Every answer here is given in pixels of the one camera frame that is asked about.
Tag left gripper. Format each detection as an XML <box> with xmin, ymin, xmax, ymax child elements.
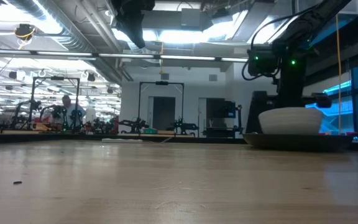
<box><xmin>110</xmin><ymin>0</ymin><xmax>155</xmax><ymax>49</ymax></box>

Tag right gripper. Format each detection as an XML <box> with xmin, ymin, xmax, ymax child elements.
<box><xmin>246</xmin><ymin>43</ymin><xmax>333</xmax><ymax>135</ymax></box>

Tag white ceramic bowl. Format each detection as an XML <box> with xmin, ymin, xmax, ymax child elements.
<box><xmin>258</xmin><ymin>106</ymin><xmax>324</xmax><ymax>135</ymax></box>

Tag long ceiling light bar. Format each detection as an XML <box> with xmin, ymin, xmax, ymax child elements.
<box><xmin>0</xmin><ymin>48</ymin><xmax>249</xmax><ymax>63</ymax></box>

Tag black round plate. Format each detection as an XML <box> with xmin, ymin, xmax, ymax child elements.
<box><xmin>242</xmin><ymin>133</ymin><xmax>355</xmax><ymax>153</ymax></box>

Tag grey ceiling box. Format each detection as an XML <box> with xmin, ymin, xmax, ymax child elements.
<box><xmin>180</xmin><ymin>8</ymin><xmax>202</xmax><ymax>28</ymax></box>

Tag grey door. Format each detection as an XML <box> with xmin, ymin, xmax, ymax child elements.
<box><xmin>152</xmin><ymin>96</ymin><xmax>177</xmax><ymax>131</ymax></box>

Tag person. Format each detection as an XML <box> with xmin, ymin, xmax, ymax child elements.
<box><xmin>60</xmin><ymin>95</ymin><xmax>87</xmax><ymax>131</ymax></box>

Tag black camera cable loop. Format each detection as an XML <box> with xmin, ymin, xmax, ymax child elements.
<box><xmin>242</xmin><ymin>58</ymin><xmax>254</xmax><ymax>82</ymax></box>

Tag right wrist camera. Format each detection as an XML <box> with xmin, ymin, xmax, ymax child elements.
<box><xmin>247</xmin><ymin>44</ymin><xmax>280</xmax><ymax>78</ymax></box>

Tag black gantry frame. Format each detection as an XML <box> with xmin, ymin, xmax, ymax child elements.
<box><xmin>31</xmin><ymin>76</ymin><xmax>81</xmax><ymax>131</ymax></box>
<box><xmin>138</xmin><ymin>81</ymin><xmax>185</xmax><ymax>135</ymax></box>

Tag silver ventilation duct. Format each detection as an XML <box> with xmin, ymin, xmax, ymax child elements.
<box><xmin>4</xmin><ymin>0</ymin><xmax>127</xmax><ymax>83</ymax></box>

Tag yellow hanging cable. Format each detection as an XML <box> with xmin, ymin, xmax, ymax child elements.
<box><xmin>335</xmin><ymin>14</ymin><xmax>343</xmax><ymax>135</ymax></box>

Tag black window frame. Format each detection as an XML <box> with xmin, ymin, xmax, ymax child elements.
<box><xmin>303</xmin><ymin>46</ymin><xmax>358</xmax><ymax>138</ymax></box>

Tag black aluminium table frame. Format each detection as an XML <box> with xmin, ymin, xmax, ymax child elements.
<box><xmin>0</xmin><ymin>132</ymin><xmax>358</xmax><ymax>153</ymax></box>

